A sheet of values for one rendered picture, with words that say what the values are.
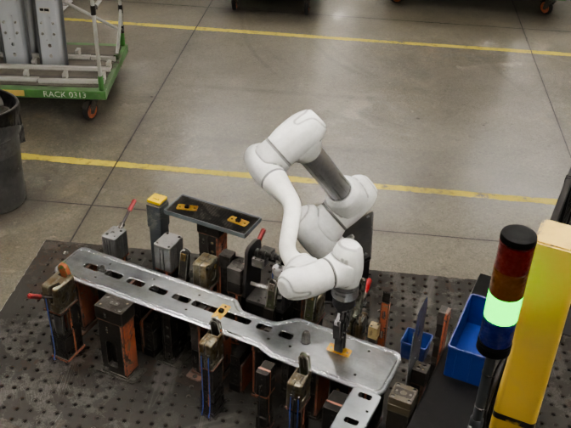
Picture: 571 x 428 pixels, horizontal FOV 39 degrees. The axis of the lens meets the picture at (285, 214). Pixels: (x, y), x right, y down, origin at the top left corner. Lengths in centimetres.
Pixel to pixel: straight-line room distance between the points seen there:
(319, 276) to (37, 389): 125
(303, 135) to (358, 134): 352
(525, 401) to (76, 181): 431
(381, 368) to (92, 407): 107
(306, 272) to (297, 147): 57
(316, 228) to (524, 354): 165
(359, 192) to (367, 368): 85
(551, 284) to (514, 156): 462
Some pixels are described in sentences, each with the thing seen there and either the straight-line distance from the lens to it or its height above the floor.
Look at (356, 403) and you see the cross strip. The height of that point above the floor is 100.
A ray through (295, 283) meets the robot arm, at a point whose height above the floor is 141.
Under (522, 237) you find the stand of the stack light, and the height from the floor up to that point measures 208.
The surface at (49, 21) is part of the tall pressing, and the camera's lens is 675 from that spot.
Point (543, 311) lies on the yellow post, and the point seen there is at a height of 184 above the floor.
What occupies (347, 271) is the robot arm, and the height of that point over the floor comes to 140.
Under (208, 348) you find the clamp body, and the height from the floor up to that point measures 103.
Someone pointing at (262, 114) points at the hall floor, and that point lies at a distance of 661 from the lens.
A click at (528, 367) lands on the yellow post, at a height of 167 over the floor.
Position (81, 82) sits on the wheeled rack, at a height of 29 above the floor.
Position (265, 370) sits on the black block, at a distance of 277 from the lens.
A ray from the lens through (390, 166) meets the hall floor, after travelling 597.
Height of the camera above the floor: 292
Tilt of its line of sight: 33 degrees down
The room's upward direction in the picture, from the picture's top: 2 degrees clockwise
